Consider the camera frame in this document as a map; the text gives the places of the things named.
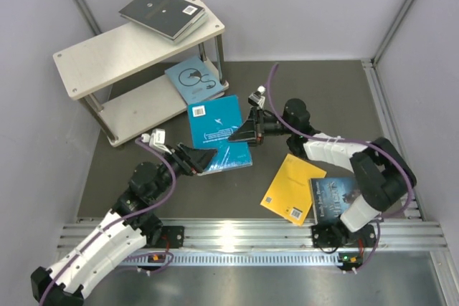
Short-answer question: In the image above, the white two-tier shelf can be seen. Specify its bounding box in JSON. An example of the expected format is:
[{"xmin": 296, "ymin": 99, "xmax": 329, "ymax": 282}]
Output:
[{"xmin": 53, "ymin": 9, "xmax": 229, "ymax": 147}]

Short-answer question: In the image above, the purple cable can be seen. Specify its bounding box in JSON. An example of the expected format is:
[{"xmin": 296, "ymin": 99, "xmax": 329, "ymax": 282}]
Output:
[
  {"xmin": 267, "ymin": 63, "xmax": 417, "ymax": 274},
  {"xmin": 37, "ymin": 137, "xmax": 179, "ymax": 306}
]

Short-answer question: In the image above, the black shiny book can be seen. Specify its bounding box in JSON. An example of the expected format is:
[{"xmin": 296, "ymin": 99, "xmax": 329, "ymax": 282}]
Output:
[{"xmin": 118, "ymin": 0, "xmax": 207, "ymax": 42}]

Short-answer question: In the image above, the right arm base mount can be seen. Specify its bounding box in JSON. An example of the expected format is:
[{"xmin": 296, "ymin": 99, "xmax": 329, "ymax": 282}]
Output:
[{"xmin": 311, "ymin": 220, "xmax": 377, "ymax": 252}]

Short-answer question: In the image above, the light blue cat book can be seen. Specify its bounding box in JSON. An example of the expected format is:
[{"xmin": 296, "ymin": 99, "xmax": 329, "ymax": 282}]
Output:
[{"xmin": 165, "ymin": 56, "xmax": 224, "ymax": 105}]

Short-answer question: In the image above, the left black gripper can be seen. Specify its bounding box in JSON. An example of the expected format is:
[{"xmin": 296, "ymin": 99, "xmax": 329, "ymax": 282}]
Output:
[{"xmin": 151, "ymin": 141, "xmax": 218, "ymax": 200}]

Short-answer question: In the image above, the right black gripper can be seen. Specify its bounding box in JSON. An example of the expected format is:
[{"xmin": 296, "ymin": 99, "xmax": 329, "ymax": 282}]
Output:
[{"xmin": 229, "ymin": 107, "xmax": 295, "ymax": 147}]

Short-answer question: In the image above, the yellow book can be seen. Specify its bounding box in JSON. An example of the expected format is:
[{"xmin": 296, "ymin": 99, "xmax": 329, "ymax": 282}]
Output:
[{"xmin": 260, "ymin": 153, "xmax": 326, "ymax": 226}]

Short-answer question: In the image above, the slotted cable duct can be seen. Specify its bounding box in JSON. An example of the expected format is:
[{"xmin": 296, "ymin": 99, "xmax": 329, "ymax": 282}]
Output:
[{"xmin": 120, "ymin": 252, "xmax": 343, "ymax": 267}]

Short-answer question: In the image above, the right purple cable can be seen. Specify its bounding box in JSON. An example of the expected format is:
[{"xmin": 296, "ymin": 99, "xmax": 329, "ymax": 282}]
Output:
[{"xmin": 267, "ymin": 63, "xmax": 417, "ymax": 274}]

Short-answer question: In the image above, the dark blue castle book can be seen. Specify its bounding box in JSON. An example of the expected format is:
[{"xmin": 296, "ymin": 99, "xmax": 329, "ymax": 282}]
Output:
[{"xmin": 311, "ymin": 177, "xmax": 361, "ymax": 224}]

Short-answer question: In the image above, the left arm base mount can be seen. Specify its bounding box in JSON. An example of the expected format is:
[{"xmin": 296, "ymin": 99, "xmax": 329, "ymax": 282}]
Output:
[{"xmin": 148, "ymin": 226, "xmax": 184, "ymax": 249}]

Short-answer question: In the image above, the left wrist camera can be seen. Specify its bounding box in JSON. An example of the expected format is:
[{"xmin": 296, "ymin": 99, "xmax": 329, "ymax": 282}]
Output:
[{"xmin": 140, "ymin": 128, "xmax": 171, "ymax": 153}]

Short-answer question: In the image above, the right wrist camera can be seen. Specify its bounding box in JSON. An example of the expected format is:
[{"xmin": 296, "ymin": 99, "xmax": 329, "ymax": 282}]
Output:
[{"xmin": 248, "ymin": 85, "xmax": 266, "ymax": 109}]

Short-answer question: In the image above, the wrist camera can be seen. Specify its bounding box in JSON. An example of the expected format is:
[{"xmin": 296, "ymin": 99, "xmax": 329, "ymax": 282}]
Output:
[
  {"xmin": 248, "ymin": 85, "xmax": 266, "ymax": 109},
  {"xmin": 140, "ymin": 128, "xmax": 171, "ymax": 153}
]

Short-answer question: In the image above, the blue paperback book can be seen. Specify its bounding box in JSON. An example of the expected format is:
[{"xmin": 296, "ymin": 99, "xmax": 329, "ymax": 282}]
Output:
[{"xmin": 187, "ymin": 95, "xmax": 252, "ymax": 174}]

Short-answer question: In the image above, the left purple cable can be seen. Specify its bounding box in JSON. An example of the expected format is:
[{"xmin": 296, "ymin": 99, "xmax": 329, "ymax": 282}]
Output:
[{"xmin": 37, "ymin": 137, "xmax": 179, "ymax": 306}]

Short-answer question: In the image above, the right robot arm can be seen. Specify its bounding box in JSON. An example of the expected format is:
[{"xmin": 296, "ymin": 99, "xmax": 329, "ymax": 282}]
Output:
[{"xmin": 229, "ymin": 97, "xmax": 417, "ymax": 247}]

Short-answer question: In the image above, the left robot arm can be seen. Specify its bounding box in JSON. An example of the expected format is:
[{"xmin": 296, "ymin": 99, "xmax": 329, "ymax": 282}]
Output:
[{"xmin": 31, "ymin": 138, "xmax": 217, "ymax": 305}]

